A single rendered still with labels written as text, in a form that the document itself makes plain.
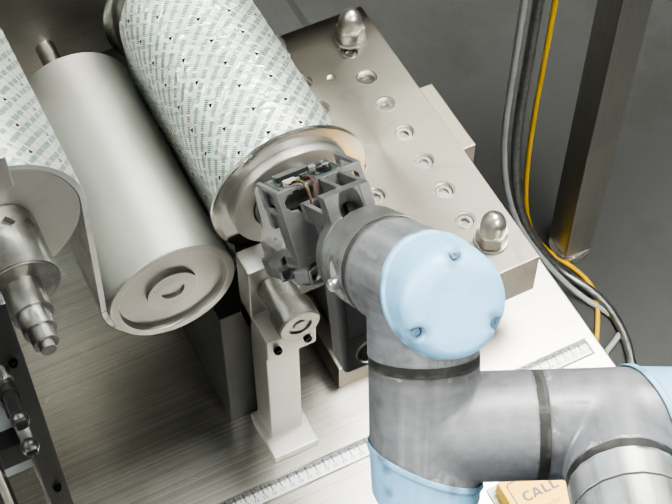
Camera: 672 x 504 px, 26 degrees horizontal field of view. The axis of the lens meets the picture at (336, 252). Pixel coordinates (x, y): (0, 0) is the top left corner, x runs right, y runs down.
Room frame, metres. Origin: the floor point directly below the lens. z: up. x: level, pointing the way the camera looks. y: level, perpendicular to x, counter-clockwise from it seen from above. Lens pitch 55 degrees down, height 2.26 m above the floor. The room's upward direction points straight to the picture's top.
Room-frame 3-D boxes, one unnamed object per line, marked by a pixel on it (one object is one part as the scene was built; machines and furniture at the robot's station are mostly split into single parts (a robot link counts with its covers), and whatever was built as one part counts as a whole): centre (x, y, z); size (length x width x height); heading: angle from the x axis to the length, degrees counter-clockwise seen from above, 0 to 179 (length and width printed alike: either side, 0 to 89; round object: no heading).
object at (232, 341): (0.90, 0.15, 1.00); 0.33 x 0.07 x 0.20; 27
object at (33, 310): (0.58, 0.23, 1.34); 0.06 x 0.03 x 0.03; 27
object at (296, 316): (0.69, 0.04, 1.18); 0.04 x 0.02 x 0.04; 117
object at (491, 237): (0.87, -0.16, 1.05); 0.04 x 0.04 x 0.04
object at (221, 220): (0.77, 0.04, 1.25); 0.15 x 0.01 x 0.15; 117
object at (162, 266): (0.83, 0.20, 1.18); 0.26 x 0.12 x 0.12; 27
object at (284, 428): (0.72, 0.05, 1.05); 0.06 x 0.05 x 0.31; 27
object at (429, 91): (1.05, -0.12, 0.97); 0.10 x 0.03 x 0.11; 27
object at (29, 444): (0.49, 0.23, 1.34); 0.05 x 0.01 x 0.01; 27
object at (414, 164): (1.00, -0.05, 1.00); 0.40 x 0.16 x 0.06; 27
